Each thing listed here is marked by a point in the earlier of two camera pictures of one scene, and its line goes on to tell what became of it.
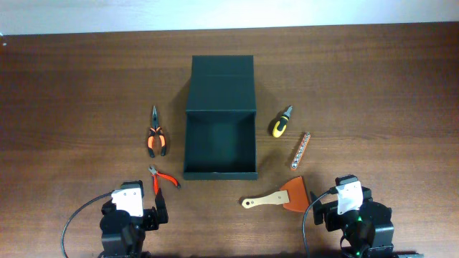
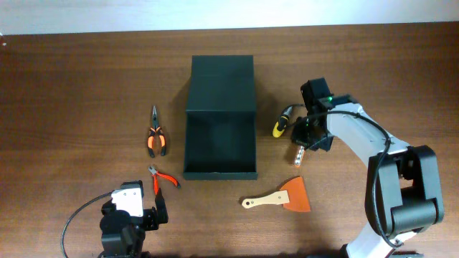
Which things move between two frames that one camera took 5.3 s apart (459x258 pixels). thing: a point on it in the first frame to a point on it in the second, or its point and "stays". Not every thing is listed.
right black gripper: (329, 210) to (297, 136)
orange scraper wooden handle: (292, 194) stays
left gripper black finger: (162, 213) stays
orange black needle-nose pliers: (160, 131) stays
